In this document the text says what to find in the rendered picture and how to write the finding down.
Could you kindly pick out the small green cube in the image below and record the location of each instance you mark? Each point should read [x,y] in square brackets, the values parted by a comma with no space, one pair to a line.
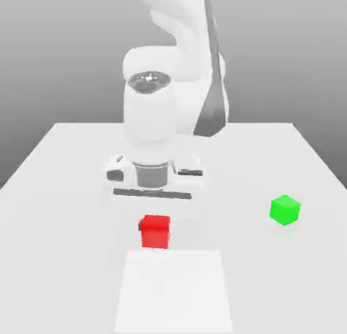
[284,210]

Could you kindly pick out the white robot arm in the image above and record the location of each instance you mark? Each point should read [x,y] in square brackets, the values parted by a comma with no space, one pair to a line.
[150,120]

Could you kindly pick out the small red cube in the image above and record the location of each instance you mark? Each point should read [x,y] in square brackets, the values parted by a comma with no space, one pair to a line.
[155,232]

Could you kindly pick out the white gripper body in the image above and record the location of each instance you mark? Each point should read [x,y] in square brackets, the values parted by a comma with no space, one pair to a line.
[151,194]

